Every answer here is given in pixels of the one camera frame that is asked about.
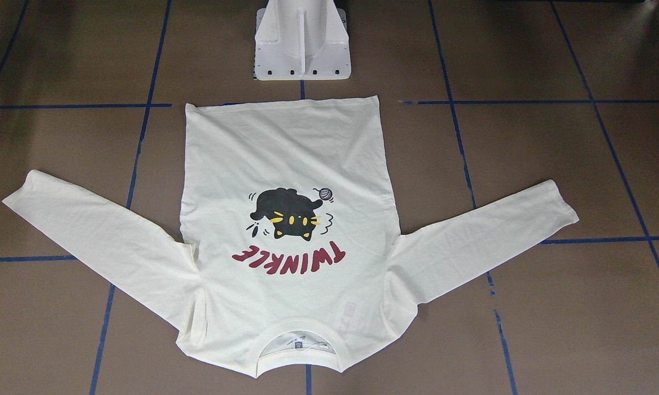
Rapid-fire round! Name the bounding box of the cream long-sleeve cat shirt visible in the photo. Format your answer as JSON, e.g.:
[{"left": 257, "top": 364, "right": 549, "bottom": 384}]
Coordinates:
[{"left": 3, "top": 97, "right": 578, "bottom": 378}]

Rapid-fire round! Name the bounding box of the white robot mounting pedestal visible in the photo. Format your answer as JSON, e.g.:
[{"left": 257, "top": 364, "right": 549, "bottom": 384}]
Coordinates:
[{"left": 253, "top": 1, "right": 352, "bottom": 81}]

